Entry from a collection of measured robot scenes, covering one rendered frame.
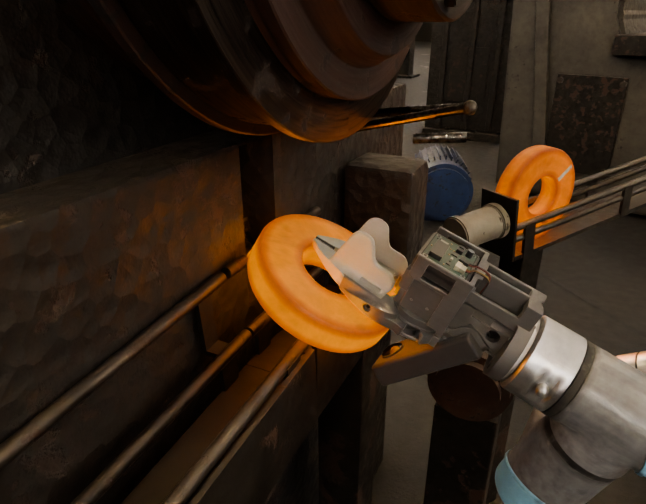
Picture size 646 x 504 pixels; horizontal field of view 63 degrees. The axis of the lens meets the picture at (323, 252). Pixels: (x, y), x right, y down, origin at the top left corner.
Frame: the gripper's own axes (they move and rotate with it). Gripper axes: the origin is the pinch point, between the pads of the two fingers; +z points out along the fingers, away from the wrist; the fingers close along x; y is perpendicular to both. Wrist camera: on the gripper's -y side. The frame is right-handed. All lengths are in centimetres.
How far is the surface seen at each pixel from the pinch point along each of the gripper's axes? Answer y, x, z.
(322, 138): 12.6, 4.9, 2.5
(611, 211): -1, -62, -31
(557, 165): 6, -49, -18
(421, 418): -73, -65, -26
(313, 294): -0.2, 6.4, -2.4
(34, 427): -3.4, 28.3, 5.1
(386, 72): 17.1, -4.8, 2.4
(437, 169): -58, -198, 16
